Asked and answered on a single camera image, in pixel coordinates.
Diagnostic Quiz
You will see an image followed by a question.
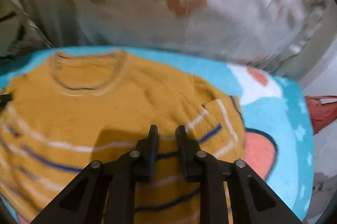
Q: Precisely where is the mustard striped knit sweater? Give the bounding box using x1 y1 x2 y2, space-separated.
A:
1 51 245 223

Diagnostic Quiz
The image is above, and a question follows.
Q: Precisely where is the turquoise cartoon fleece blanket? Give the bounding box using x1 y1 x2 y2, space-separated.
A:
0 45 315 224

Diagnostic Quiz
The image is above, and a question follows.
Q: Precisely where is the red plastic bag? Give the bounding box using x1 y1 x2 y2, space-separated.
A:
305 96 337 135

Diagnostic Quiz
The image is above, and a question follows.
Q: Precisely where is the cream floral cushion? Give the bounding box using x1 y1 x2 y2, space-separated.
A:
1 0 54 60

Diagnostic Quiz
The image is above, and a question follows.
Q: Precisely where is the white leaf print pillow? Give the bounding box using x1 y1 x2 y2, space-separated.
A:
11 0 326 71

